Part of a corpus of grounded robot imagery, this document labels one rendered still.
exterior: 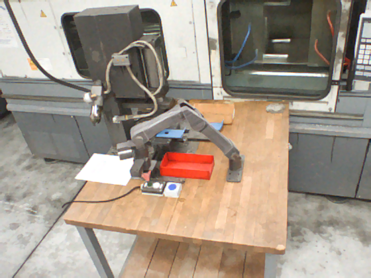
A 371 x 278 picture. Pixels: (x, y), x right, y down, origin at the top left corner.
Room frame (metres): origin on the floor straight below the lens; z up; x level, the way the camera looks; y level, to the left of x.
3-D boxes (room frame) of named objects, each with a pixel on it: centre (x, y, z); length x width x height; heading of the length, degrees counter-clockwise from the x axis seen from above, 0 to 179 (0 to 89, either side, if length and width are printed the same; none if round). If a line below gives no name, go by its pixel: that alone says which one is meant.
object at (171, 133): (1.49, 0.07, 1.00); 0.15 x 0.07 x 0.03; 70
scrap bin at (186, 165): (1.27, 0.01, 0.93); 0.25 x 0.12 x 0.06; 70
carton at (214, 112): (1.72, -0.19, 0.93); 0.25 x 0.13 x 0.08; 70
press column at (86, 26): (1.60, 0.35, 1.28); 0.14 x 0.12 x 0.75; 160
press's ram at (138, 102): (1.52, 0.17, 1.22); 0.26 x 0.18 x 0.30; 70
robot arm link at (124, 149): (1.16, 0.23, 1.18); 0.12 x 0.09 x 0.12; 98
